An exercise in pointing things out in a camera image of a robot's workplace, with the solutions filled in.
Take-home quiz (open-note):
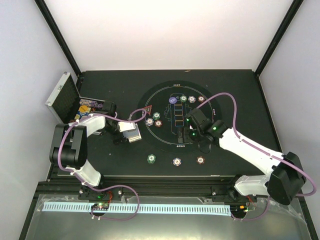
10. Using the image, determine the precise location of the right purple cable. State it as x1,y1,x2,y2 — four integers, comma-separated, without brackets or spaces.
194,92,317,223

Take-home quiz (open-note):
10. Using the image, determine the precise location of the right base circuit board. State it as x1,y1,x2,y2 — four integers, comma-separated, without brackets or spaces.
230,205,256,213

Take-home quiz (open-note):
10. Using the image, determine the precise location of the blue white poker chip stack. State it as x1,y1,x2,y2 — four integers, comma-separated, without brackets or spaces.
172,158,182,167

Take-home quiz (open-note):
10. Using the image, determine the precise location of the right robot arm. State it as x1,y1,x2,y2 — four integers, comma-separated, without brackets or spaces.
185,108,306,206

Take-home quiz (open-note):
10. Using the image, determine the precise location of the red triangle marker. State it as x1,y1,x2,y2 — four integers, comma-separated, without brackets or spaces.
143,105,152,116

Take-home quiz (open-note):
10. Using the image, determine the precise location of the red brown poker chip stack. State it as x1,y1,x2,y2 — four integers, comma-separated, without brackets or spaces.
196,156,205,165

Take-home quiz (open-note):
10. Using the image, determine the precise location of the round black poker mat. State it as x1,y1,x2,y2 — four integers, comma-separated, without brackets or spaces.
138,81,213,153

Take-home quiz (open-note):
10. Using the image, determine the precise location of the white slotted cable duct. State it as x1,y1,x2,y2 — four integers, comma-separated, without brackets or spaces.
42,202,231,217

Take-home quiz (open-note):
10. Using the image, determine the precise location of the black aluminium rail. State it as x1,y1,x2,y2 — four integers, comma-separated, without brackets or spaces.
97,175,234,197

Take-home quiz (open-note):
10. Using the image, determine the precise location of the left base circuit board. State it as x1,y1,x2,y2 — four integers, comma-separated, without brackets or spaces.
91,202,110,211

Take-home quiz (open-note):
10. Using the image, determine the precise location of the green poker chip stack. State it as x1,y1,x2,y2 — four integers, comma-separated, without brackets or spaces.
147,154,156,164

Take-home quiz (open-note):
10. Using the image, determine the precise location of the purple round button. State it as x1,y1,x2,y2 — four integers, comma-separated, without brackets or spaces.
168,97,178,105

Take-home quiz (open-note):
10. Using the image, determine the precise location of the aluminium poker chip case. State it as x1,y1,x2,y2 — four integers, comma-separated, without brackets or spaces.
45,72,117,124

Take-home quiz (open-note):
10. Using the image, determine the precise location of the blue playing card deck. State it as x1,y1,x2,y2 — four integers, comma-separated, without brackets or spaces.
123,129,141,139

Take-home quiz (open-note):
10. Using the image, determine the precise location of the base circuit board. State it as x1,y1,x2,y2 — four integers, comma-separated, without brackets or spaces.
230,205,256,213
91,202,110,211

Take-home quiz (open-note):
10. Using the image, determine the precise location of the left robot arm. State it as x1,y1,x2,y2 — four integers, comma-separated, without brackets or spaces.
49,101,127,200

